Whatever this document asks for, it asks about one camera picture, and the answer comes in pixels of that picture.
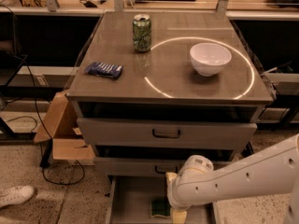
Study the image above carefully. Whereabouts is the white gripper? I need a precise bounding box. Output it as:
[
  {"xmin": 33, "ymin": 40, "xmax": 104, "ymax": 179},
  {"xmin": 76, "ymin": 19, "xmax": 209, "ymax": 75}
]
[{"xmin": 165, "ymin": 172, "xmax": 189, "ymax": 224}]

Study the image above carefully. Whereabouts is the green yellow sponge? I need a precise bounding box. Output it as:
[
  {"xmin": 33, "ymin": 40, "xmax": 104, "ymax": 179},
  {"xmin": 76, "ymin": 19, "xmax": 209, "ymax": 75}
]
[{"xmin": 150, "ymin": 199, "xmax": 171, "ymax": 218}]

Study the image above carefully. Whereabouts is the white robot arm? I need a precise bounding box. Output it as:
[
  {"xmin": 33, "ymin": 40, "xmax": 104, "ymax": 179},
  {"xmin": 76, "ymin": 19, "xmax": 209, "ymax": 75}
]
[{"xmin": 165, "ymin": 134, "xmax": 299, "ymax": 224}]

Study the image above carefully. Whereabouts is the bottom grey drawer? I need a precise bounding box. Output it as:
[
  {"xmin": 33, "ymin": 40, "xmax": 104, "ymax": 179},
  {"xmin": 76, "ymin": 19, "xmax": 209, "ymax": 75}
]
[{"xmin": 105, "ymin": 175, "xmax": 221, "ymax": 224}]

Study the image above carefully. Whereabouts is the grey drawer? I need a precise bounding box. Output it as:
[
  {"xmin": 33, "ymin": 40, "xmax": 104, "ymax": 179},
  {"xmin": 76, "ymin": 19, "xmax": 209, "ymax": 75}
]
[
  {"xmin": 93, "ymin": 156, "xmax": 237, "ymax": 180},
  {"xmin": 78, "ymin": 118, "xmax": 257, "ymax": 150},
  {"xmin": 105, "ymin": 175, "xmax": 221, "ymax": 224}
]

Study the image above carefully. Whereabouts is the middle grey drawer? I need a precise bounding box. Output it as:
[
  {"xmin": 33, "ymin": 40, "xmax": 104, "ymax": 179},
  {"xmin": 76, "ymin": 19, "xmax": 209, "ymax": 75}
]
[{"xmin": 93, "ymin": 156, "xmax": 237, "ymax": 180}]

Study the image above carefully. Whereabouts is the top grey drawer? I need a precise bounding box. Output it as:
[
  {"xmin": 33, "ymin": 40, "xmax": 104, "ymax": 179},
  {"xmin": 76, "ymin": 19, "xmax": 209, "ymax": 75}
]
[{"xmin": 78, "ymin": 118, "xmax": 257, "ymax": 150}]

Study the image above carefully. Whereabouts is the grey drawer cabinet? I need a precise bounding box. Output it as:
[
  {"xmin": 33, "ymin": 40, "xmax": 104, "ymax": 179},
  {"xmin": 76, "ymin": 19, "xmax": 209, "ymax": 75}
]
[{"xmin": 65, "ymin": 10, "xmax": 275, "ymax": 224}]

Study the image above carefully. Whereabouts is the cardboard box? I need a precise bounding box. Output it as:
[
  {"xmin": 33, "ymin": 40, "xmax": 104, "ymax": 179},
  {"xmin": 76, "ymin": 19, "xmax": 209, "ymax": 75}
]
[{"xmin": 34, "ymin": 91, "xmax": 95, "ymax": 168}]

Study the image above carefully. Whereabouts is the white bowl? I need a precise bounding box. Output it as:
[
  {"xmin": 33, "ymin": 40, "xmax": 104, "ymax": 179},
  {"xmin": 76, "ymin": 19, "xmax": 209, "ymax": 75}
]
[{"xmin": 190, "ymin": 42, "xmax": 232, "ymax": 77}]

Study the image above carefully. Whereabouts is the blue snack packet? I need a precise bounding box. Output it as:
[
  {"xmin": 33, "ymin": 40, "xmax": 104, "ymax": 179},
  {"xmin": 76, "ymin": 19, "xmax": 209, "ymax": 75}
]
[{"xmin": 84, "ymin": 62, "xmax": 123, "ymax": 79}]

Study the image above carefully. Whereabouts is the white shoe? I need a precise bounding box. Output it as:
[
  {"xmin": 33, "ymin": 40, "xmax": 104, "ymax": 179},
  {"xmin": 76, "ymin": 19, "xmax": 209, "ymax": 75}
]
[{"xmin": 0, "ymin": 185, "xmax": 35, "ymax": 208}]

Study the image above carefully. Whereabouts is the green soda can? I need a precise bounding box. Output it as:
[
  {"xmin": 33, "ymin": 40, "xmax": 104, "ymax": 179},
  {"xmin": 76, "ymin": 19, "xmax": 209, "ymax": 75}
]
[{"xmin": 133, "ymin": 14, "xmax": 151, "ymax": 52}]

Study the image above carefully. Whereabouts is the black floor cable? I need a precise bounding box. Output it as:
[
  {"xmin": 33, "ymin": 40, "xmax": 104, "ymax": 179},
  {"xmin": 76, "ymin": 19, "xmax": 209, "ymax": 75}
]
[{"xmin": 0, "ymin": 3, "xmax": 86, "ymax": 187}]

